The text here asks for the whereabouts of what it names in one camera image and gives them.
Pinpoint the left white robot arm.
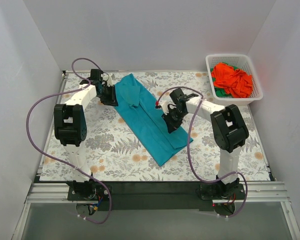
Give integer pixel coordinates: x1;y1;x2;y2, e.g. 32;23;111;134
53;69;119;201

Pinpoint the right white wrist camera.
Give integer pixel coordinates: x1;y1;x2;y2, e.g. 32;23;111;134
155;100;169;114

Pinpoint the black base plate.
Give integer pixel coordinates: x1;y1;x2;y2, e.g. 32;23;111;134
66;180;245;212

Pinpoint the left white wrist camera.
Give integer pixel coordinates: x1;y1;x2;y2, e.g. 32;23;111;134
102;73;114;87

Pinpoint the orange t shirt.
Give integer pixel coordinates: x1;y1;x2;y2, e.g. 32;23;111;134
210;62;254;98

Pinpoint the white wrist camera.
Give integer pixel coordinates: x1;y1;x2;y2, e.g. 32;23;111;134
155;100;169;114
102;73;114;87

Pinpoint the teal t shirt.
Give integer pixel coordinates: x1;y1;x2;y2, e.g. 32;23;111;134
115;74;188;167

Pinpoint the aluminium frame rail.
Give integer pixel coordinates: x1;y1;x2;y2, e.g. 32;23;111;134
13;181;300;240

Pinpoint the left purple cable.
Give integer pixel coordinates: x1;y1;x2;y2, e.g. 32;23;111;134
26;57;113;225

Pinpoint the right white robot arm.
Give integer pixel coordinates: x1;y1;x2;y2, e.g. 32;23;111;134
155;87;249;201

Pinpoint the white plastic basket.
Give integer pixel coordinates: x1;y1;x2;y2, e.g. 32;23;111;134
205;54;263;106

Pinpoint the floral table mat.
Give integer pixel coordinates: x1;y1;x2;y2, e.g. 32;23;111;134
38;71;271;181

